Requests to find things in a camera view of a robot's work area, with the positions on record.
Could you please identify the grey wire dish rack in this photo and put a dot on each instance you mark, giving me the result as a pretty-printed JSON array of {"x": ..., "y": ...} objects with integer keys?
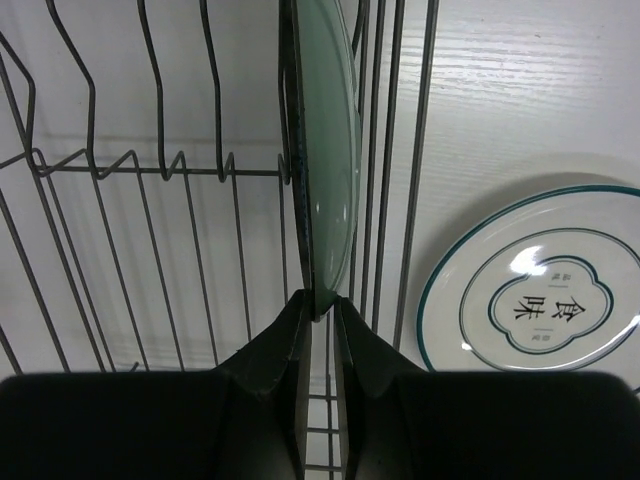
[{"x": 222, "y": 170}]

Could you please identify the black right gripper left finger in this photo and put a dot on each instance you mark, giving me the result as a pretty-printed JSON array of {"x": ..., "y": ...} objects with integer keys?
[{"x": 244, "y": 419}]

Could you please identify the blue patterned green plate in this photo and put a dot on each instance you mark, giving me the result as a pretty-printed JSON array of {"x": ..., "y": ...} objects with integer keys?
[{"x": 322, "y": 140}]

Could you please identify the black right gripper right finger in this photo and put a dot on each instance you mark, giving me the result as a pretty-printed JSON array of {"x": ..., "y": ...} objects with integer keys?
[{"x": 398, "y": 421}]

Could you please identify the white plate with characters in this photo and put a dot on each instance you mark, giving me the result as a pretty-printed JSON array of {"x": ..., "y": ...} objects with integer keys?
[{"x": 548, "y": 283}]

